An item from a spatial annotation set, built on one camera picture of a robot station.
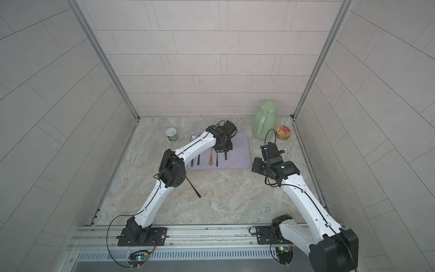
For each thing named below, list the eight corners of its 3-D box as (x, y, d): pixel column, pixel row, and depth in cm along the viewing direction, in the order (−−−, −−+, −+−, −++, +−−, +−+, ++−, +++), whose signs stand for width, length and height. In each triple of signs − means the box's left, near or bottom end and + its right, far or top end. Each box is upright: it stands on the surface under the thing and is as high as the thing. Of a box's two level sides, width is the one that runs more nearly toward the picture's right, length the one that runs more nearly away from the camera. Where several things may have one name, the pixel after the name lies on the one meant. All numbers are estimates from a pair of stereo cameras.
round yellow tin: (276, 140, 106) (278, 136, 103) (274, 129, 112) (275, 125, 109) (290, 140, 106) (292, 136, 103) (287, 129, 112) (289, 125, 109)
